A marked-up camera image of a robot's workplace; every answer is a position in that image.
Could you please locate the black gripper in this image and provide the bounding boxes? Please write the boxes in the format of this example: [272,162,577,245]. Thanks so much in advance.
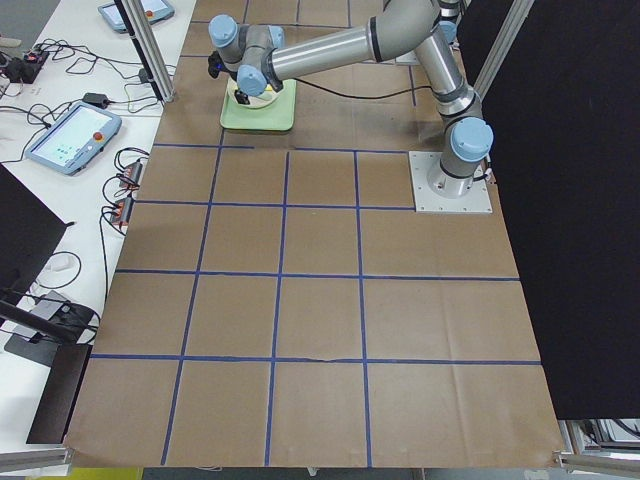
[234,89,250,105]

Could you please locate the white round plate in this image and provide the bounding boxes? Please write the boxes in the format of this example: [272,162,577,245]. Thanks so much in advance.
[226,78,279,109]

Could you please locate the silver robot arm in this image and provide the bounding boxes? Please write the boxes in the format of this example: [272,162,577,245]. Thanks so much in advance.
[436,0,467,50]
[208,1,494,199]

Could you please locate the light green plastic tray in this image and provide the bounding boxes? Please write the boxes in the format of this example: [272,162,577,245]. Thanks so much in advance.
[220,79,297,132]

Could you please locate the far teach pendant tablet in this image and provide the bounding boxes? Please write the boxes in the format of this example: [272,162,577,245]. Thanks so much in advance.
[97,0,176,34]

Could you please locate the teach pendant tablet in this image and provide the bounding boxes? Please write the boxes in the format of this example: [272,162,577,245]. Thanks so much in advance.
[25,101,122,175]
[97,0,176,34]

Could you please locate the orange black connector box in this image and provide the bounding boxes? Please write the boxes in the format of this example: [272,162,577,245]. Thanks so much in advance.
[117,160,143,190]

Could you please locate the black power adapter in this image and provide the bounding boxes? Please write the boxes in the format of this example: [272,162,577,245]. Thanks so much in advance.
[82,92,110,109]

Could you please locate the near teach pendant tablet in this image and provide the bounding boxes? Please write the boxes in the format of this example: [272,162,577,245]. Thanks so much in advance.
[25,101,122,175]

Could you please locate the brown paper table cover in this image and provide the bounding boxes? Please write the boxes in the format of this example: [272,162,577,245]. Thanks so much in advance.
[65,1,563,468]

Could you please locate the black monitor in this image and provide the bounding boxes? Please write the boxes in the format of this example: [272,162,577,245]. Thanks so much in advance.
[1,167,97,367]

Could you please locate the black curtain panel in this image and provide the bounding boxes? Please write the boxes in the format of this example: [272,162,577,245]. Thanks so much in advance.
[483,1,639,419]

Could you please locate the aluminium frame post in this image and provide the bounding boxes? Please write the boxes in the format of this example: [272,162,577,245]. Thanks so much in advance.
[114,0,175,103]

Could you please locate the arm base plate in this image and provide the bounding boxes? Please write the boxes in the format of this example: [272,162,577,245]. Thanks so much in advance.
[408,151,493,214]

